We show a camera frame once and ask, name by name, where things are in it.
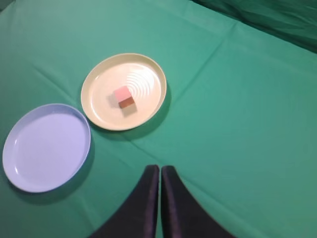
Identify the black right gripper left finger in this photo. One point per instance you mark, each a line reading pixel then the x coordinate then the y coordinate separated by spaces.
pixel 137 216

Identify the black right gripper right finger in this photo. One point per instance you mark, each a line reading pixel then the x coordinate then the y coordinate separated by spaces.
pixel 181 215

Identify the red cube block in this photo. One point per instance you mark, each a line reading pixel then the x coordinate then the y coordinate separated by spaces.
pixel 123 97

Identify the light blue plastic plate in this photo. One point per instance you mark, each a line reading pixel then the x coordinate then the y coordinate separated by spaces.
pixel 46 148

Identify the cream yellow plastic plate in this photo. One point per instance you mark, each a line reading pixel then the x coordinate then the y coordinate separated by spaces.
pixel 142 75

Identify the green table cloth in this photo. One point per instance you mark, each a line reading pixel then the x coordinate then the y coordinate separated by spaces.
pixel 239 121

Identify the green backdrop cloth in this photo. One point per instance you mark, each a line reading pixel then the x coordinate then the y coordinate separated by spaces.
pixel 291 20

